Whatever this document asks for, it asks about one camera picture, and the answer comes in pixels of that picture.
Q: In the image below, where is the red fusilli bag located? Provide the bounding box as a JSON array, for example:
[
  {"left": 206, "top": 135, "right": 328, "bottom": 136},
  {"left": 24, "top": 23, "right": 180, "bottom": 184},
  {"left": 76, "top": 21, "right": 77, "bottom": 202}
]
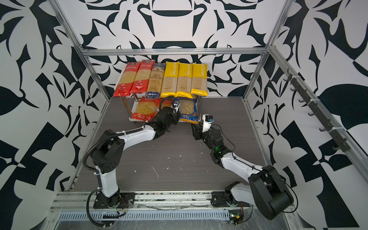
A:
[
  {"left": 159, "top": 98, "right": 173, "bottom": 110},
  {"left": 132, "top": 97, "right": 162, "bottom": 121}
]

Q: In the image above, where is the orange blue pasta bag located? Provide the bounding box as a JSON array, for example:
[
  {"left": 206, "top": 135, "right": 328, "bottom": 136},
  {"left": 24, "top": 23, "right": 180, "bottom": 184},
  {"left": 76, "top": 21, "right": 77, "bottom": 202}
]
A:
[{"left": 177, "top": 97, "right": 198, "bottom": 124}]

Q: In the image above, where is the orange blue spaghetti package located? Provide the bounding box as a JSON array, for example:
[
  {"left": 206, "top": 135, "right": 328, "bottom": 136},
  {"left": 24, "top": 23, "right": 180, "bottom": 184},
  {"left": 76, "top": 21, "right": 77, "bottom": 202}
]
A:
[{"left": 145, "top": 63, "right": 166, "bottom": 99}]

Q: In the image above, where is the yellow pastatime spaghetti package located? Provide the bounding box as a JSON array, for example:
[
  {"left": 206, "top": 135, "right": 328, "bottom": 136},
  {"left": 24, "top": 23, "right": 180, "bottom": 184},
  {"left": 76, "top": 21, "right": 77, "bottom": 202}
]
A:
[{"left": 161, "top": 62, "right": 179, "bottom": 98}]

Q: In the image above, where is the red spaghetti package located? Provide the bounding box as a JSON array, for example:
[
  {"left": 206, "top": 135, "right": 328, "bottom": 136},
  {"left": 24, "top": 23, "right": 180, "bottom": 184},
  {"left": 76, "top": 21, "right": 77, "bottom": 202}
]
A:
[
  {"left": 130, "top": 60, "right": 155, "bottom": 94},
  {"left": 113, "top": 62, "right": 140, "bottom": 97}
]

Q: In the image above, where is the small yellow pasta package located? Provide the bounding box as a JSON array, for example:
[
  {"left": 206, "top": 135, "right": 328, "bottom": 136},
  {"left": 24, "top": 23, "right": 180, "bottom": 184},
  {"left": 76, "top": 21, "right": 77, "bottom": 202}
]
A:
[{"left": 191, "top": 63, "right": 208, "bottom": 96}]

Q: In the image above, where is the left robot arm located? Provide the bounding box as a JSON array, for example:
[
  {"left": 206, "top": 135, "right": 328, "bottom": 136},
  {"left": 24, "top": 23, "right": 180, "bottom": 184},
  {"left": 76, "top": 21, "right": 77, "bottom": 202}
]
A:
[{"left": 82, "top": 105, "right": 180, "bottom": 207}]

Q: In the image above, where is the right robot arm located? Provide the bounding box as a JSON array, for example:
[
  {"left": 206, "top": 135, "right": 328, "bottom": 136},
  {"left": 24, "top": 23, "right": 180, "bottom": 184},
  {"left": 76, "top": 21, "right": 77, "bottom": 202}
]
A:
[{"left": 191, "top": 124, "right": 294, "bottom": 220}]

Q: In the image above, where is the white two-tier shelf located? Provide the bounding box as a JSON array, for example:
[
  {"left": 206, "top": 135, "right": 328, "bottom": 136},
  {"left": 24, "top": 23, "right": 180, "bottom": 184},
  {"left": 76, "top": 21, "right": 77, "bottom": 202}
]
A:
[{"left": 113, "top": 60, "right": 204, "bottom": 124}]

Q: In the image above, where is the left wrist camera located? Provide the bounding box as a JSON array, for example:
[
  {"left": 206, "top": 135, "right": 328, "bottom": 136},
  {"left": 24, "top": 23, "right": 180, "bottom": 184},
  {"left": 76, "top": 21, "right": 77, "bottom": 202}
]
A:
[{"left": 172, "top": 100, "right": 180, "bottom": 114}]

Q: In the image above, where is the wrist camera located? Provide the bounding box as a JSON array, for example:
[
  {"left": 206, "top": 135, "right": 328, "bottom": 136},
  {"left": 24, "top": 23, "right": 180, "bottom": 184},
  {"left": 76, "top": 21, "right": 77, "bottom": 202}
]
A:
[
  {"left": 172, "top": 100, "right": 180, "bottom": 114},
  {"left": 202, "top": 114, "right": 213, "bottom": 133}
]

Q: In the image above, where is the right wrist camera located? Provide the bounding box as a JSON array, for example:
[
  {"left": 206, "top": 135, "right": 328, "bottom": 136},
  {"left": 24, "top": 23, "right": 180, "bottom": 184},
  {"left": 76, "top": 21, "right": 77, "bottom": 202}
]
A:
[{"left": 202, "top": 114, "right": 213, "bottom": 133}]

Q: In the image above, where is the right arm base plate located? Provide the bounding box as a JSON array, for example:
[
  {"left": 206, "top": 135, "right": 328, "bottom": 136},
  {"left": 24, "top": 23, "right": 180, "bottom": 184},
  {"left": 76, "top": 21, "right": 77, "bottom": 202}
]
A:
[{"left": 210, "top": 191, "right": 252, "bottom": 208}]

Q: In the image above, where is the white cable duct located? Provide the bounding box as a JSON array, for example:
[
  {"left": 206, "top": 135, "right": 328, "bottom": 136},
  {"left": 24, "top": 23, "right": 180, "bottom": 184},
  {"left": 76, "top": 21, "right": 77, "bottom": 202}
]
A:
[{"left": 59, "top": 210, "right": 230, "bottom": 221}]

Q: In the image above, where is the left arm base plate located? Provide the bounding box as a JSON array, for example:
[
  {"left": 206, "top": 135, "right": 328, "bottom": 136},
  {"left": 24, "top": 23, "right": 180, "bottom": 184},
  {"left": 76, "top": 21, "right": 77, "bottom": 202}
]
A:
[{"left": 93, "top": 192, "right": 136, "bottom": 209}]

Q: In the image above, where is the wall hook rail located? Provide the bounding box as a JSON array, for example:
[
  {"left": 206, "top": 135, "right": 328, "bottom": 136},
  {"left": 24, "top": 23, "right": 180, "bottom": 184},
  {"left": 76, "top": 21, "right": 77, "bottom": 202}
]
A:
[{"left": 284, "top": 68, "right": 351, "bottom": 152}]

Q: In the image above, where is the aluminium front rail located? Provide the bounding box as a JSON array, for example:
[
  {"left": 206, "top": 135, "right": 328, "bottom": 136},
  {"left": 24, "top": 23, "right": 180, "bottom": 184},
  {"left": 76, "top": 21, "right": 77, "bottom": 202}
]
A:
[{"left": 50, "top": 190, "right": 246, "bottom": 213}]

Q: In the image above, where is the aluminium cage frame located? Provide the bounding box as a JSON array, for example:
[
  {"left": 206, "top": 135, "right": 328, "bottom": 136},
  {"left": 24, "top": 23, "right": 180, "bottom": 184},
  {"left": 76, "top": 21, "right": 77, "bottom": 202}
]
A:
[{"left": 49, "top": 1, "right": 368, "bottom": 180}]

